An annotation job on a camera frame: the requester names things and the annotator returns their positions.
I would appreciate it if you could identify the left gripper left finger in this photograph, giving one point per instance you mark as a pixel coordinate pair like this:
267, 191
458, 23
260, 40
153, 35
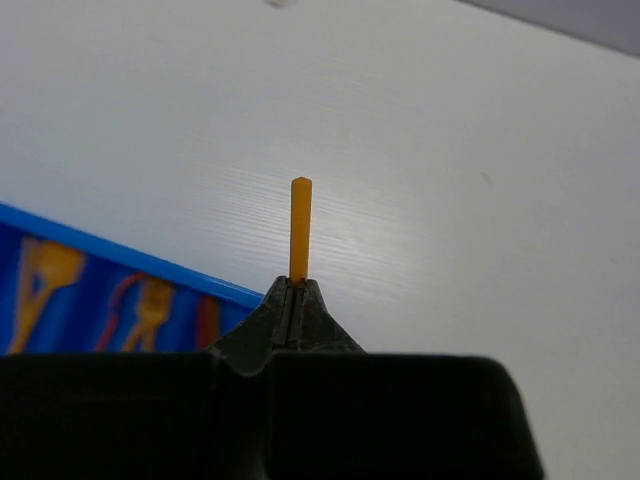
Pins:
246, 348

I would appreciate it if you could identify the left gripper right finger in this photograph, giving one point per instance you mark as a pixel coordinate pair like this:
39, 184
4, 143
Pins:
313, 328

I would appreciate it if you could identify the orange chopstick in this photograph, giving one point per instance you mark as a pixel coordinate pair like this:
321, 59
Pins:
300, 223

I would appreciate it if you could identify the orange spoon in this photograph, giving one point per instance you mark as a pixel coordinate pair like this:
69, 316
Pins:
44, 268

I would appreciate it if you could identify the blue plastic divided bin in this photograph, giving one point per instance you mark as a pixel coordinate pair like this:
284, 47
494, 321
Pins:
64, 290

